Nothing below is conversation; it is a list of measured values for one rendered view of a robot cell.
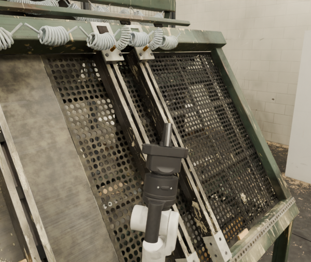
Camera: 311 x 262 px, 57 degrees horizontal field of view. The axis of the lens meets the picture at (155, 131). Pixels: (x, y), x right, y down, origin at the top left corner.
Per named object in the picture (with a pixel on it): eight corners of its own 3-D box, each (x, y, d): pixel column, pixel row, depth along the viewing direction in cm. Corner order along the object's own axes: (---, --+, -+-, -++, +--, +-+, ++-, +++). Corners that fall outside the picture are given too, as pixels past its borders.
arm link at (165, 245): (180, 207, 76) (176, 246, 81) (147, 201, 78) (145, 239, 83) (176, 223, 70) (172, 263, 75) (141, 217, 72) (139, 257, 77)
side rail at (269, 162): (271, 202, 189) (287, 199, 182) (203, 56, 203) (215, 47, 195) (276, 198, 195) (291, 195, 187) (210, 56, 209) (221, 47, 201)
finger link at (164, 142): (170, 122, 73) (167, 147, 73) (166, 122, 76) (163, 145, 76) (164, 122, 73) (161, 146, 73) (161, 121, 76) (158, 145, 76)
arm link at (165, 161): (194, 151, 72) (188, 197, 72) (181, 146, 81) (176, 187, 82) (145, 145, 69) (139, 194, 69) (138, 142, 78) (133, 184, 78)
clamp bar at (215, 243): (211, 265, 129) (256, 264, 112) (113, 37, 144) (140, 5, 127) (222, 254, 136) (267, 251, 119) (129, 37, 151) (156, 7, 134)
